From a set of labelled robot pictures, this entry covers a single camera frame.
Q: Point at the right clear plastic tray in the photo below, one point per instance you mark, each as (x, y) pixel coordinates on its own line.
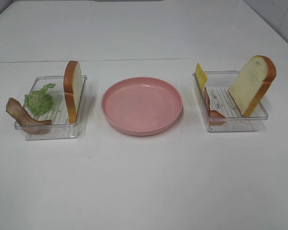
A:
(217, 87)

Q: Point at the brown bacon strip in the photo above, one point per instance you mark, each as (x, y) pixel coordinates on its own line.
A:
(15, 110)

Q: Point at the left clear plastic tray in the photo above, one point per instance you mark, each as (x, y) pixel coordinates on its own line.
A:
(60, 128)

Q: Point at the clear plastic tray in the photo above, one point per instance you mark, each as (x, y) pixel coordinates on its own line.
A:
(60, 128)
(217, 87)

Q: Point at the green lettuce leaf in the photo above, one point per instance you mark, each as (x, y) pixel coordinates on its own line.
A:
(39, 102)

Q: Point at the pink round plate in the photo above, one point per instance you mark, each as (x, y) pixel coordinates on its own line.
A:
(141, 106)

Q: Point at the bread slice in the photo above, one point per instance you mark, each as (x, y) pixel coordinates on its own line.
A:
(252, 83)
(73, 86)

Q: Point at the yellow cheese slice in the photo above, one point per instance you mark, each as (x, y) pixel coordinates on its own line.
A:
(200, 76)

